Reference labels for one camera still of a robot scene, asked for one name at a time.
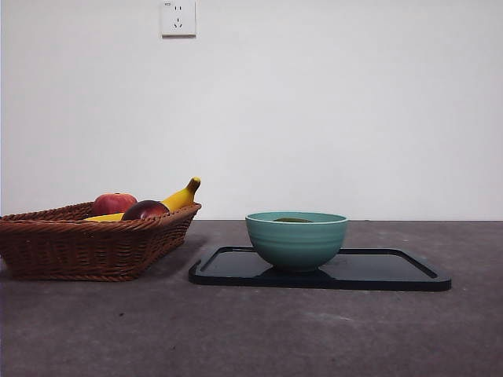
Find black rectangular tray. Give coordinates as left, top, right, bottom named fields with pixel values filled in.
left=188, top=246, right=453, bottom=293

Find brown wicker basket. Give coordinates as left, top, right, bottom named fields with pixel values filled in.
left=0, top=201, right=203, bottom=283

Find dark red mango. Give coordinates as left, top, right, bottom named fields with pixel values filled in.
left=120, top=199, right=171, bottom=222

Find white wall socket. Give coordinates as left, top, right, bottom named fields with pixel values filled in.
left=160, top=0, right=197, bottom=39

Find teal ribbed bowl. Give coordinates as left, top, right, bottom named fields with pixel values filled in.
left=244, top=211, right=350, bottom=274

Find yellow banana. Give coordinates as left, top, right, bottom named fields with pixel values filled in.
left=83, top=176, right=202, bottom=223

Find red apple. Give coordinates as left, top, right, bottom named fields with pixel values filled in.
left=92, top=192, right=138, bottom=216

